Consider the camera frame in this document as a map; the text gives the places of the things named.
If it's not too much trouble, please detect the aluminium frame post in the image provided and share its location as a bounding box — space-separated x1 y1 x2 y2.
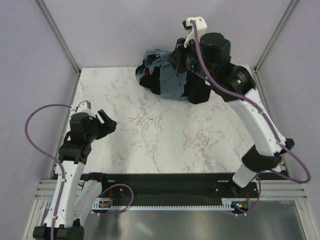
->
34 0 82 77
253 0 300 73

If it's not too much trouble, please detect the red t shirt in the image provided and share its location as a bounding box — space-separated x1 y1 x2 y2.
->
137 69 150 82

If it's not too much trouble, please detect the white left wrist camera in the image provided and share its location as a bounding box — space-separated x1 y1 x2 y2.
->
74 100 96 118

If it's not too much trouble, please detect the grey-blue t shirt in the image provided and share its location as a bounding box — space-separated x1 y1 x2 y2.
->
143 49 187 100

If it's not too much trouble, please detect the aluminium front frame rail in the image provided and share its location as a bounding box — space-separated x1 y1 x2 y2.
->
34 180 307 201

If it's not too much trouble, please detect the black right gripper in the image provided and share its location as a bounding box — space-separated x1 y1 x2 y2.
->
167 35 216 83

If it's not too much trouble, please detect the white slotted cable duct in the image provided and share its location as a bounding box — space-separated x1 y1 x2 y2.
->
91 198 249 212

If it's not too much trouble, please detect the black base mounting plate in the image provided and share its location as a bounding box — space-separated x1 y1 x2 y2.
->
51 172 260 207

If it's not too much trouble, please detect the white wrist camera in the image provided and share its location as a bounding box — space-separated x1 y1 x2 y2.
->
74 100 96 118
182 15 208 48

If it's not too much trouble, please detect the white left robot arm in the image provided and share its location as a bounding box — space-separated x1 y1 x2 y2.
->
32 109 117 240

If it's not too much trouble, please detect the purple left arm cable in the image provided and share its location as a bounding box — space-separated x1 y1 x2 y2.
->
23 104 76 240

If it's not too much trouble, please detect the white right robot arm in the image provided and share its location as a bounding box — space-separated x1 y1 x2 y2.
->
199 32 295 197

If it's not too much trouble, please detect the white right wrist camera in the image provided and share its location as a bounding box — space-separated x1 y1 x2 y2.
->
182 15 208 48

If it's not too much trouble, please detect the left aluminium frame post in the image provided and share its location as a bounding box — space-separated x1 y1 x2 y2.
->
34 0 82 77

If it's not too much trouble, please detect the right aluminium frame post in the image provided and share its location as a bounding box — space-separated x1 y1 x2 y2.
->
253 0 300 73

